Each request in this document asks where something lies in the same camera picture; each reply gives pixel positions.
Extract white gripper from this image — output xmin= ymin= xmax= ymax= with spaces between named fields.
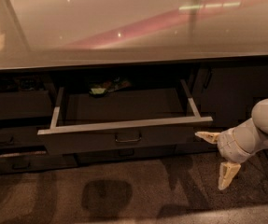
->
xmin=195 ymin=127 xmax=254 ymax=190

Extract dark drawer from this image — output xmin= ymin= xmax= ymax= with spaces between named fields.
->
xmin=0 ymin=151 xmax=78 ymax=175
xmin=37 ymin=80 xmax=213 ymax=155
xmin=0 ymin=91 xmax=52 ymax=120
xmin=75 ymin=145 xmax=176 ymax=165
xmin=0 ymin=126 xmax=43 ymax=148

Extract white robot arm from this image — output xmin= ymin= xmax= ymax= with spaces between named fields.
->
xmin=195 ymin=99 xmax=268 ymax=190

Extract items in left drawer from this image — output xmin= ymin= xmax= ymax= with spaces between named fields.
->
xmin=0 ymin=76 xmax=44 ymax=92

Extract dark cabinet door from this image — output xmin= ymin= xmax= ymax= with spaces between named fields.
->
xmin=174 ymin=58 xmax=268 ymax=156

